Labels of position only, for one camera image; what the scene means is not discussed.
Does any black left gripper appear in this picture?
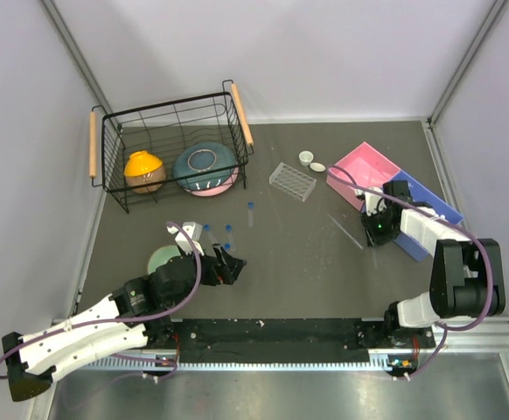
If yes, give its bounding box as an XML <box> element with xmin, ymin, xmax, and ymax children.
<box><xmin>167</xmin><ymin>243</ymin><xmax>246</xmax><ymax>308</ymax></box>

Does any clear plastic pipette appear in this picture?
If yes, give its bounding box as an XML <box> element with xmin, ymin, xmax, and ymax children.
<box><xmin>327</xmin><ymin>213</ymin><xmax>364</xmax><ymax>250</ymax></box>
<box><xmin>370</xmin><ymin>247</ymin><xmax>378</xmax><ymax>269</ymax></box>

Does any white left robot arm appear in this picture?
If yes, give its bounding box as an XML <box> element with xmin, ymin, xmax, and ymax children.
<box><xmin>2</xmin><ymin>244</ymin><xmax>247</xmax><ymax>402</ymax></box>

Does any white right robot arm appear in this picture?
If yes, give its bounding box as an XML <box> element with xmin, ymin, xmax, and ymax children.
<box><xmin>357</xmin><ymin>179</ymin><xmax>506</xmax><ymax>347</ymax></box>

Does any blue plastic box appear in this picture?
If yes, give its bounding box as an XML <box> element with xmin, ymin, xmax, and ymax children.
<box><xmin>388</xmin><ymin>171</ymin><xmax>463</xmax><ymax>262</ymax></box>

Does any pink plastic box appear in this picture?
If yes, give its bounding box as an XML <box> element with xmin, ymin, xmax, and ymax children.
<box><xmin>326</xmin><ymin>142</ymin><xmax>401</xmax><ymax>211</ymax></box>

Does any green ceramic bowl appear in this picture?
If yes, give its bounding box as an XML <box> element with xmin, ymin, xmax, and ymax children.
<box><xmin>147</xmin><ymin>245</ymin><xmax>180</xmax><ymax>274</ymax></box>

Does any pink ceramic plate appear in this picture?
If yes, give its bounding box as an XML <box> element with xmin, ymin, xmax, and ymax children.
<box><xmin>191</xmin><ymin>168</ymin><xmax>239</xmax><ymax>197</ymax></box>

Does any small white lid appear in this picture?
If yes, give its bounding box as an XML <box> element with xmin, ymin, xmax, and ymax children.
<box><xmin>310</xmin><ymin>162</ymin><xmax>326</xmax><ymax>172</ymax></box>

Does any clear test tube rack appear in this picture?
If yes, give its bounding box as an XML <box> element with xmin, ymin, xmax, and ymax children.
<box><xmin>268</xmin><ymin>162</ymin><xmax>317</xmax><ymax>202</ymax></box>

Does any small white cup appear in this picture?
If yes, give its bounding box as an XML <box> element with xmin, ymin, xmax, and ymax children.
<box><xmin>298</xmin><ymin>150</ymin><xmax>314</xmax><ymax>167</ymax></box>

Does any orange ceramic bowl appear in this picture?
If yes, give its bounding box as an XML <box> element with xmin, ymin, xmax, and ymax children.
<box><xmin>124</xmin><ymin>150</ymin><xmax>167</xmax><ymax>194</ymax></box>

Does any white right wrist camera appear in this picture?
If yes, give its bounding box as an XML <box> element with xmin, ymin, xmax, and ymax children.
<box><xmin>359</xmin><ymin>186</ymin><xmax>387</xmax><ymax>216</ymax></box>

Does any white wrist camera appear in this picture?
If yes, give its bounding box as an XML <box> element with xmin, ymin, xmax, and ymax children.
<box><xmin>175</xmin><ymin>221</ymin><xmax>205</xmax><ymax>256</ymax></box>
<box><xmin>359</xmin><ymin>186</ymin><xmax>387</xmax><ymax>216</ymax></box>

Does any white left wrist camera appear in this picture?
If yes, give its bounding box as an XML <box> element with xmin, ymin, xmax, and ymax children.
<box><xmin>175</xmin><ymin>221</ymin><xmax>205</xmax><ymax>256</ymax></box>

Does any black wire basket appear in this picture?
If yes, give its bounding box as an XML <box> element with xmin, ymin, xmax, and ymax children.
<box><xmin>89</xmin><ymin>80</ymin><xmax>254</xmax><ymax>211</ymax></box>

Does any aluminium cable rail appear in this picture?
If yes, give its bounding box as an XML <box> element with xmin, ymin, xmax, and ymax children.
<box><xmin>48</xmin><ymin>317</ymin><xmax>509</xmax><ymax>373</ymax></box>

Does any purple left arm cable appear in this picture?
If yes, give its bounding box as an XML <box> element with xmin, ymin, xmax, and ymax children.
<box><xmin>0</xmin><ymin>220</ymin><xmax>203</xmax><ymax>382</ymax></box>

